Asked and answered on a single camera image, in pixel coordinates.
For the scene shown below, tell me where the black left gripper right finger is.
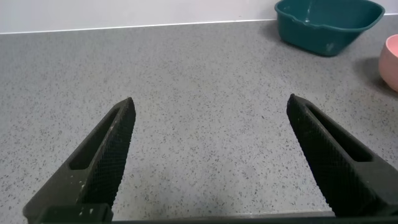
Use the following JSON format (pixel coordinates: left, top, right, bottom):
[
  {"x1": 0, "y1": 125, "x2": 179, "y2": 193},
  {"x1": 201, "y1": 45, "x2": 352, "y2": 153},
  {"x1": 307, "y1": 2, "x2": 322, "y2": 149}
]
[{"x1": 286, "y1": 93, "x2": 398, "y2": 218}]

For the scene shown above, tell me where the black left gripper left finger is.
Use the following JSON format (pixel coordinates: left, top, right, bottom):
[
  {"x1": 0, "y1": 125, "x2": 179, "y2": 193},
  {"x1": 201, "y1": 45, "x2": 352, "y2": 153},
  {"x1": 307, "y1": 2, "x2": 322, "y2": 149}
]
[{"x1": 22, "y1": 96, "x2": 137, "y2": 224}]

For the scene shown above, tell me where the pink plastic bowl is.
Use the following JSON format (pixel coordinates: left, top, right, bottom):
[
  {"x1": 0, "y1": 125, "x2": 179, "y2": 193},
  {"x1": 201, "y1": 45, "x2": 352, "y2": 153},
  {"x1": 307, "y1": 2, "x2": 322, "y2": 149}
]
[{"x1": 378, "y1": 34, "x2": 398, "y2": 93}]

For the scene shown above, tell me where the teal square plastic basin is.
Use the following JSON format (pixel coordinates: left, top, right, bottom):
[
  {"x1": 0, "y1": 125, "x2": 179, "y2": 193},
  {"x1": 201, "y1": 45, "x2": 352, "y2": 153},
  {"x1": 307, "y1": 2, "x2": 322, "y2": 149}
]
[{"x1": 274, "y1": 0, "x2": 386, "y2": 57}]

